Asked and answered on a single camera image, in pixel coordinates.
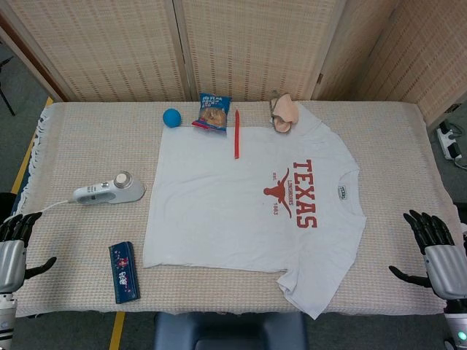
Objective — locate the black chair legs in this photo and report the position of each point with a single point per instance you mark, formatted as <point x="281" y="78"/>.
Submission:
<point x="6" y="98"/>

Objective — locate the blue ball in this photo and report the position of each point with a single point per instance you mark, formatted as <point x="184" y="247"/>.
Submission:
<point x="171" y="118"/>

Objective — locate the white power strip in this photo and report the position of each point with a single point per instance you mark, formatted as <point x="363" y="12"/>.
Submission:
<point x="449" y="140"/>

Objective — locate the blue padded seat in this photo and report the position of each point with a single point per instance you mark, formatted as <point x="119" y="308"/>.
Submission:
<point x="230" y="330"/>

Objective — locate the woven folding screen panel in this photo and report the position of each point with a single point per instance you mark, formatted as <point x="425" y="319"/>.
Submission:
<point x="102" y="47"/>
<point x="251" y="47"/>
<point x="419" y="47"/>

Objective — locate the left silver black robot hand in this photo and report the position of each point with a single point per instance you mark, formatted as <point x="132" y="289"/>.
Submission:
<point x="11" y="255"/>

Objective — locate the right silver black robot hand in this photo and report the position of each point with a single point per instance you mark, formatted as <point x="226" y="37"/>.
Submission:
<point x="443" y="262"/>

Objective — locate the beige woven table cloth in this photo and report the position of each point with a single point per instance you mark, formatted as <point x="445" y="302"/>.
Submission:
<point x="91" y="146"/>

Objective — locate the blue snack bag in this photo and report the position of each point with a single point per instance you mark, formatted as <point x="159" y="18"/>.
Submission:
<point x="212" y="114"/>

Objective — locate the dark blue printed box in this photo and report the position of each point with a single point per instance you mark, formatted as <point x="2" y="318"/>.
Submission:
<point x="124" y="271"/>

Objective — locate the red pen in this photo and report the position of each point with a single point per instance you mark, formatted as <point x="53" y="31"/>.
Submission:
<point x="237" y="135"/>

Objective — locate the white Texas t-shirt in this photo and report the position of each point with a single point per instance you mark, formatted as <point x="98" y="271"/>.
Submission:
<point x="219" y="200"/>

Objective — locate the white handheld steamer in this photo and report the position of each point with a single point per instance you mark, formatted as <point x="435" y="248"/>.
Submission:
<point x="124" y="191"/>

